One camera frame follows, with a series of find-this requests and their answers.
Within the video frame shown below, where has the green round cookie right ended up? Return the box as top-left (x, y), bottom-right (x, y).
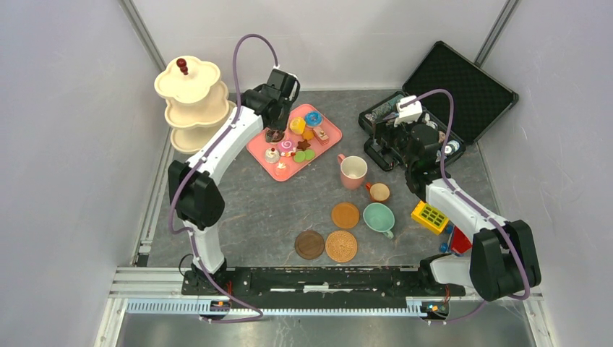
top-left (304, 149), bottom-right (316, 161)

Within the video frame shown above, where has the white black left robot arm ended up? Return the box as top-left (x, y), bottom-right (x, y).
top-left (168, 69), bottom-right (300, 295)

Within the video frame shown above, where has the yellow cake toy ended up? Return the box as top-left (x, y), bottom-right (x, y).
top-left (288, 117), bottom-right (307, 135)

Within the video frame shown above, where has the orange flower cookie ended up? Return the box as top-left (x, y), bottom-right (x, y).
top-left (301, 129), bottom-right (314, 141)

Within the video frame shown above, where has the dark brown round coaster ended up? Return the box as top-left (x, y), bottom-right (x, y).
top-left (294, 230), bottom-right (325, 260)

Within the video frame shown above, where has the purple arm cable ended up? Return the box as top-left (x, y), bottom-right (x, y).
top-left (167, 33), bottom-right (280, 325)
top-left (382, 88), bottom-right (533, 325)

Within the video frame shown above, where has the cream three-tier dessert stand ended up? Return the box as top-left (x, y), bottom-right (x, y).
top-left (154, 56), bottom-right (236, 154)

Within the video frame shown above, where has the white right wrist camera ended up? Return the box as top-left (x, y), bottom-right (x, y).
top-left (394, 95), bottom-right (423, 127)

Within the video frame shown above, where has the woven tan round coaster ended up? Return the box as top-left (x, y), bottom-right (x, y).
top-left (325, 230), bottom-right (358, 263)

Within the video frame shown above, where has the green round cookie left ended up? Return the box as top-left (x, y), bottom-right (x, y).
top-left (292, 150), bottom-right (306, 163)

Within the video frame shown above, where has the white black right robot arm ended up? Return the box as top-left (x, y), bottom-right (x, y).
top-left (372, 117), bottom-right (541, 301)

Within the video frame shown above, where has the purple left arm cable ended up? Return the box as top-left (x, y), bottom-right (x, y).
top-left (167, 33), bottom-right (280, 325)

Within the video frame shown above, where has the small orange cup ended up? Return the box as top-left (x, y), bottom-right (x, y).
top-left (365, 182), bottom-right (391, 203)

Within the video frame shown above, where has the brown star cookie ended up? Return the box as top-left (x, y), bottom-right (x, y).
top-left (296, 140), bottom-right (311, 151)

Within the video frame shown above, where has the orange round coaster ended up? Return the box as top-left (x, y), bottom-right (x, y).
top-left (331, 202), bottom-right (360, 230)

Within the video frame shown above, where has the pink swirl cake toy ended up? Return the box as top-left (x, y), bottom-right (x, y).
top-left (277, 140), bottom-right (297, 158)

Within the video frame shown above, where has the blue donut toy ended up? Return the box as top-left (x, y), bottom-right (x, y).
top-left (304, 111), bottom-right (323, 128)

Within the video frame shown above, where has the green round cookie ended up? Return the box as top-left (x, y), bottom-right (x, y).
top-left (304, 149), bottom-right (316, 161)
top-left (292, 150), bottom-right (306, 163)

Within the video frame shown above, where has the chocolate donut toy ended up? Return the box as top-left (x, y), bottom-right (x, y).
top-left (265, 129), bottom-right (286, 144)

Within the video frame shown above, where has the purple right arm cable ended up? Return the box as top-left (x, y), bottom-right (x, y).
top-left (382, 88), bottom-right (533, 325)

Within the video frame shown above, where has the white cupcake toy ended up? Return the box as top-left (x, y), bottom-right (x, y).
top-left (264, 147), bottom-right (280, 164)

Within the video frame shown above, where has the pink mug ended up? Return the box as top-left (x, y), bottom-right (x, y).
top-left (337, 154), bottom-right (368, 190)

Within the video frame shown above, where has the teal green cup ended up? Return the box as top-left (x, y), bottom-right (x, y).
top-left (362, 202), bottom-right (395, 239)

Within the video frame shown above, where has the yellow toy block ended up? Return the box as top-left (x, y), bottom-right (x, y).
top-left (411, 201), bottom-right (450, 235)

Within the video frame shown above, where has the black poker chip case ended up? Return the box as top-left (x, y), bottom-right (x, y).
top-left (358, 41), bottom-right (519, 179)

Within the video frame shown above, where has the red toy block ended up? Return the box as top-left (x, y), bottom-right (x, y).
top-left (448, 226), bottom-right (472, 256)

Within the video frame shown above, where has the pink serving tray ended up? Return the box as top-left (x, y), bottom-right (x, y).
top-left (247, 104), bottom-right (343, 182)

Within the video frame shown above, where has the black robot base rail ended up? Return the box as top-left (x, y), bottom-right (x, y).
top-left (181, 266), bottom-right (466, 317)

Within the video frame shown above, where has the pink slice cake toy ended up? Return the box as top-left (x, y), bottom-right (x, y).
top-left (313, 127), bottom-right (330, 145)

